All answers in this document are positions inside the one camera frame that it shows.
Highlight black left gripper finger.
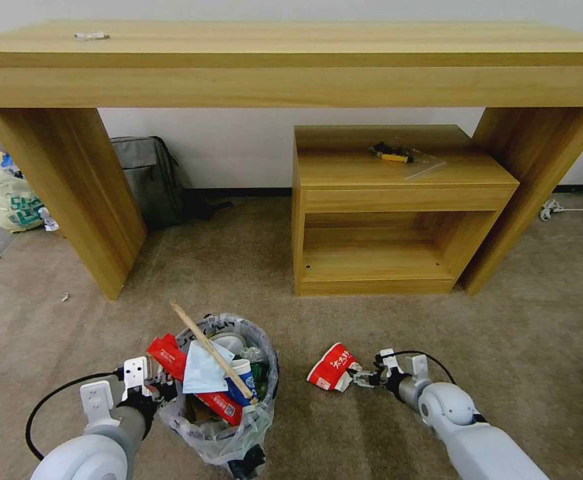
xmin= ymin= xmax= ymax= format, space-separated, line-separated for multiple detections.
xmin=145 ymin=353 xmax=166 ymax=389
xmin=156 ymin=379 xmax=179 ymax=404

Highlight crushed red paper cup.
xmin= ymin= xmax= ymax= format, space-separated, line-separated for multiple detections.
xmin=306 ymin=342 xmax=363 ymax=393

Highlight clear plastic bin liner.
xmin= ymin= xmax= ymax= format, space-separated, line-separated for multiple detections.
xmin=158 ymin=313 xmax=280 ymax=473

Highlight black trash bin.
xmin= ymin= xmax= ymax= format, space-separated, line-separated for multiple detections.
xmin=186 ymin=345 xmax=280 ymax=480

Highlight red snack package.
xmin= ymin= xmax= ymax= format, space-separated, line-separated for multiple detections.
xmin=145 ymin=335 xmax=245 ymax=427

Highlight pale blue face mask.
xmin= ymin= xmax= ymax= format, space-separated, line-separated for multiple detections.
xmin=181 ymin=341 xmax=236 ymax=395

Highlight long wooden stick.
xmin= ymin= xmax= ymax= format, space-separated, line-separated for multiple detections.
xmin=169 ymin=299 xmax=260 ymax=405

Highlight blue and white paper cup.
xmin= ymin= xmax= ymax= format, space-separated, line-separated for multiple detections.
xmin=223 ymin=357 xmax=258 ymax=407

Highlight white plastic cup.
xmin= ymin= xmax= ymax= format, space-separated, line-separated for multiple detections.
xmin=210 ymin=331 xmax=247 ymax=359

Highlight green plastic bottle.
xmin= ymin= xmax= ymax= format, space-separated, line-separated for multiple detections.
xmin=247 ymin=357 xmax=272 ymax=403

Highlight small wooden cabinet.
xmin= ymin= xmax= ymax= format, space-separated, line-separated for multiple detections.
xmin=291 ymin=124 xmax=521 ymax=298

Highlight crumpled white paper ball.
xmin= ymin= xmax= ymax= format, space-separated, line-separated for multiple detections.
xmin=38 ymin=207 xmax=61 ymax=233

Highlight grey backpack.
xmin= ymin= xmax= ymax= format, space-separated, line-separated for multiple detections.
xmin=110 ymin=135 xmax=235 ymax=232

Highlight clear plastic sleeve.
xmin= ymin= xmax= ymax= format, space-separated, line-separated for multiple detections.
xmin=380 ymin=135 xmax=448 ymax=181

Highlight plastic bag with green print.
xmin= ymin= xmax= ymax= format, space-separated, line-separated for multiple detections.
xmin=0 ymin=151 xmax=47 ymax=233

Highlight yellow and black small parts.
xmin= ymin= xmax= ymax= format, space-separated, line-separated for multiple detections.
xmin=368 ymin=141 xmax=416 ymax=165

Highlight large wooden desk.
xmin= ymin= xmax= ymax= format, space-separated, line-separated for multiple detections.
xmin=0 ymin=19 xmax=583 ymax=301

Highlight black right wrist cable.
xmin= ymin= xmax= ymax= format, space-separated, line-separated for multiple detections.
xmin=392 ymin=349 xmax=458 ymax=386

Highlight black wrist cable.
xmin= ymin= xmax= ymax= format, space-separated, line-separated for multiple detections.
xmin=392 ymin=349 xmax=458 ymax=386
xmin=25 ymin=369 xmax=125 ymax=462

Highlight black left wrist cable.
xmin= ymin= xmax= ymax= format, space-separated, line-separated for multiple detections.
xmin=25 ymin=369 xmax=125 ymax=462

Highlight white power cable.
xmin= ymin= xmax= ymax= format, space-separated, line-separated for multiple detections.
xmin=539 ymin=183 xmax=583 ymax=223

